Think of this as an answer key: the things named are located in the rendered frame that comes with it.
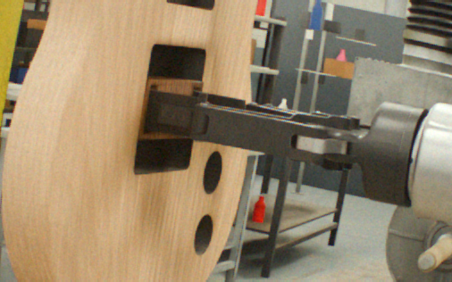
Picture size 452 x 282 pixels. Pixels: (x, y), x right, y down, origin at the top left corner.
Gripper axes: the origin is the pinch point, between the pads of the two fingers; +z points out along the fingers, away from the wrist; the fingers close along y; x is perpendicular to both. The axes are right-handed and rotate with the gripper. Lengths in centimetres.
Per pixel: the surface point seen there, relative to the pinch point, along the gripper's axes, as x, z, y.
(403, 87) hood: 4, -1, 68
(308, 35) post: 20, 311, 920
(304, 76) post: -20, 309, 918
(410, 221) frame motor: -19, 0, 97
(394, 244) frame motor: -23, 2, 97
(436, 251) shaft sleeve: -20, -9, 78
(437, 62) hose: 8, -3, 84
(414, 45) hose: 10, 1, 84
